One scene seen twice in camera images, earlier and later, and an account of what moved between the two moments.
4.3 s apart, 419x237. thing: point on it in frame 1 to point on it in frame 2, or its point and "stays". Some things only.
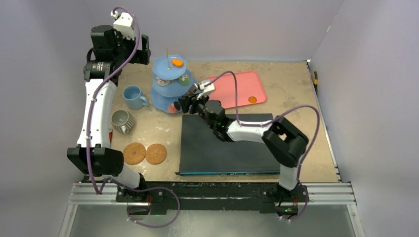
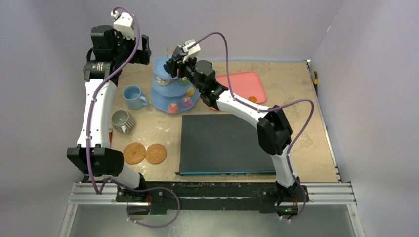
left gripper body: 140,56 stays
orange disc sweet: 252,99 stays
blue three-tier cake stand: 171,81 stays
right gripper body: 188,101 to 173,65
